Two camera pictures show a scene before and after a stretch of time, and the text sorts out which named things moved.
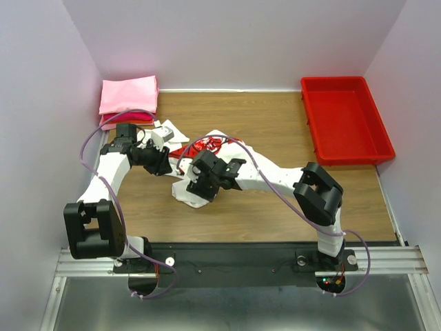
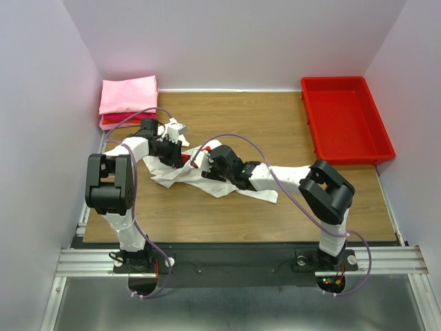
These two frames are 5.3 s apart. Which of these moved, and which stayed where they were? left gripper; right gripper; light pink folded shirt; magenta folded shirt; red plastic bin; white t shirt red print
Moved: right gripper; white t shirt red print; left gripper
Stayed: magenta folded shirt; light pink folded shirt; red plastic bin
